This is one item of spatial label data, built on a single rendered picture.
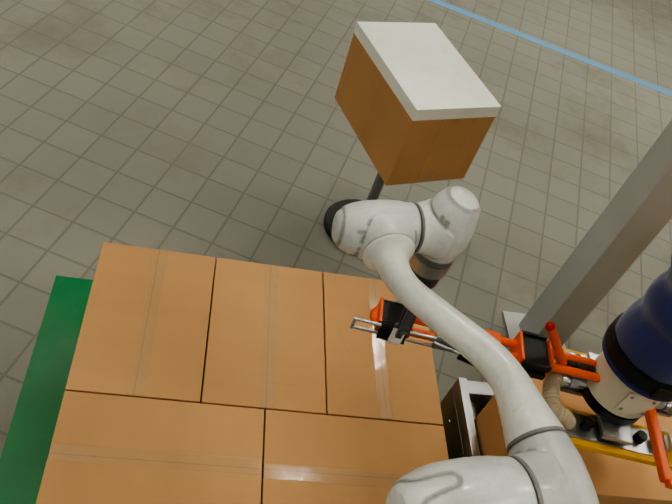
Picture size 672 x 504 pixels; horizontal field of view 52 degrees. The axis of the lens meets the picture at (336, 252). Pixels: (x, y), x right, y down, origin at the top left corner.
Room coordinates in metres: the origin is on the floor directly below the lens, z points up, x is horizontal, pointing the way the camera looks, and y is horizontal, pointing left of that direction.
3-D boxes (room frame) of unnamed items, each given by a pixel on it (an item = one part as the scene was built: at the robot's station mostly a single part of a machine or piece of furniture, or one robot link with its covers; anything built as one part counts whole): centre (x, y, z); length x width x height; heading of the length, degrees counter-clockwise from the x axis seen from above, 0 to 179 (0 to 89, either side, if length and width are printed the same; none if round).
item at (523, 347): (1.13, -0.53, 1.22); 0.10 x 0.08 x 0.06; 8
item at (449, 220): (1.07, -0.18, 1.57); 0.13 x 0.11 x 0.16; 117
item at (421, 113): (2.64, -0.08, 0.82); 0.60 x 0.40 x 0.40; 37
